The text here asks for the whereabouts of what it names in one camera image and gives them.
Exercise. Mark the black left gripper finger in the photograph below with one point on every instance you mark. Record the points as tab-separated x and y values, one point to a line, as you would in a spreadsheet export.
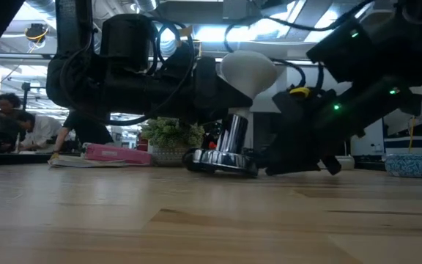
234	99

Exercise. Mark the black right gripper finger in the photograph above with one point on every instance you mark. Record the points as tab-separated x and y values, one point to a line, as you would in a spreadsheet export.
291	163
332	165

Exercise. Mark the white lightbulb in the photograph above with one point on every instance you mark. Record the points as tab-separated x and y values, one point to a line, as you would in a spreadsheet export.
249	71

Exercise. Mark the chrome lamp socket base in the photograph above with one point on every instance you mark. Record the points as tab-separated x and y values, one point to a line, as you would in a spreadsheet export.
222	161

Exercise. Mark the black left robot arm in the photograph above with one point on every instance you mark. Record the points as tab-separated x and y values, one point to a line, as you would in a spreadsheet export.
130	84

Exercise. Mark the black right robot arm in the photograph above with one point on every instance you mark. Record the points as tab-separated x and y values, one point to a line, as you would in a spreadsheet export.
387	66

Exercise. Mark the grey stapler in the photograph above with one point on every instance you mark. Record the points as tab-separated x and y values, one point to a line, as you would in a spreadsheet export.
347	162

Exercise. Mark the white board panel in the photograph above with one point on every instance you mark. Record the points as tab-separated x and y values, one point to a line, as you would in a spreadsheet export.
372	144

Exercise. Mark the green potted plant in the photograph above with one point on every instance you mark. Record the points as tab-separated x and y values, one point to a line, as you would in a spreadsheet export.
170	135

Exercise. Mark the small blue ball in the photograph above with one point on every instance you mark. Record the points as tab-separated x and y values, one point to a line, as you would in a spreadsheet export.
407	165

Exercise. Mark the navy white striped box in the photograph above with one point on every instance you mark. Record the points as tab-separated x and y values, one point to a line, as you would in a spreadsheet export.
416	144

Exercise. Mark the pink stapler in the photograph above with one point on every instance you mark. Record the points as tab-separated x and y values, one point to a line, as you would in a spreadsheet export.
115	154

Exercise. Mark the person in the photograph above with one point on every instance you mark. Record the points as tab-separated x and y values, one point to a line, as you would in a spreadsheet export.
44	132
4	121
86	132

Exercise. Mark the brown notebook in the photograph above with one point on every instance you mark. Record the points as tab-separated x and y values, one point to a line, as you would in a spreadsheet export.
75	162

